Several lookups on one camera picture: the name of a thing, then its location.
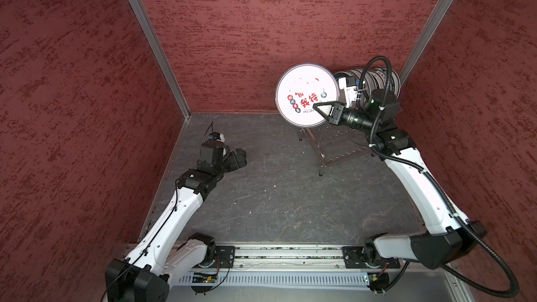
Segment small circuit board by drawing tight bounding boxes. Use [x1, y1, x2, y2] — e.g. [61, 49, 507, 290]
[191, 273, 219, 285]
[368, 273, 390, 292]

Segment white plate green red rim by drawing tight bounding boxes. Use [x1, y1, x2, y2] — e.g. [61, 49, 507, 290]
[334, 68, 362, 89]

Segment left aluminium corner post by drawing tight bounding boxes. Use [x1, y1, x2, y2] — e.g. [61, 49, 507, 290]
[128, 0, 192, 120]

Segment white plate red black characters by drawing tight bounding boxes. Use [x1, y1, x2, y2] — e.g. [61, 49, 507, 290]
[364, 69, 385, 93]

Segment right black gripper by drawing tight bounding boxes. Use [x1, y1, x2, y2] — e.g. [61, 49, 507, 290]
[313, 100, 379, 132]

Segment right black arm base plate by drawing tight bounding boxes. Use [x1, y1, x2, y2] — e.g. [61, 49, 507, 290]
[342, 244, 401, 270]

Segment left small circuit board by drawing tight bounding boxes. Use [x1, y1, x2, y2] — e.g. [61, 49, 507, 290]
[191, 273, 219, 285]

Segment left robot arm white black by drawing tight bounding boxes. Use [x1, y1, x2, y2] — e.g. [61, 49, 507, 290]
[102, 137, 247, 301]

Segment right black corrugated cable conduit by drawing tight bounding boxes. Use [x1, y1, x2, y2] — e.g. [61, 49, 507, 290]
[359, 55, 520, 299]

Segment aluminium mounting rail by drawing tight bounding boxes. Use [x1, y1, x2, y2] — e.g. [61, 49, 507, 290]
[125, 242, 454, 273]

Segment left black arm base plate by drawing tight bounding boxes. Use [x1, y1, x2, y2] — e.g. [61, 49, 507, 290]
[198, 246, 236, 269]

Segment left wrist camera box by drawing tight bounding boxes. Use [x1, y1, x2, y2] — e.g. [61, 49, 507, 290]
[208, 131, 225, 142]

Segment patterned plate green rim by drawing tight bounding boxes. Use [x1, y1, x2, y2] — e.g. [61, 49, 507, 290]
[380, 67, 401, 97]

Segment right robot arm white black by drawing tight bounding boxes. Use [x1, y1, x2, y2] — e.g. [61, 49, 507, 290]
[313, 89, 487, 269]

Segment right aluminium corner post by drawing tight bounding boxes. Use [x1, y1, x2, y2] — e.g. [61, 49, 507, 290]
[399, 0, 454, 84]

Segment aluminium corner post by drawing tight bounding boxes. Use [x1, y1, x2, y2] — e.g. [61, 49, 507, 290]
[399, 0, 454, 84]
[128, 0, 192, 120]

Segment chrome wire dish rack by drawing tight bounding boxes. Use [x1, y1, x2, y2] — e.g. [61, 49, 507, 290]
[299, 124, 372, 176]

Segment right small circuit board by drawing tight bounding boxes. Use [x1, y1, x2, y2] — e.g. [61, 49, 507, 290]
[368, 273, 390, 292]

